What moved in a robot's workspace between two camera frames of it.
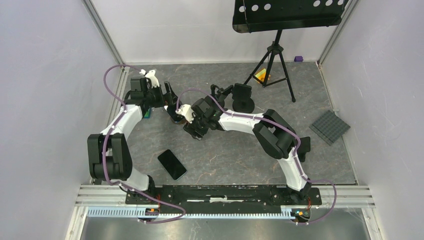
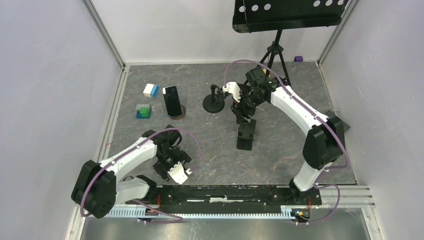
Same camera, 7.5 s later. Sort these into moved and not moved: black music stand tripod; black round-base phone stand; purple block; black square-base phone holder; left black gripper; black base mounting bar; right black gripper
Moved: left black gripper; black square-base phone holder; right black gripper
Not moved: black base mounting bar; purple block; black music stand tripod; black round-base phone stand
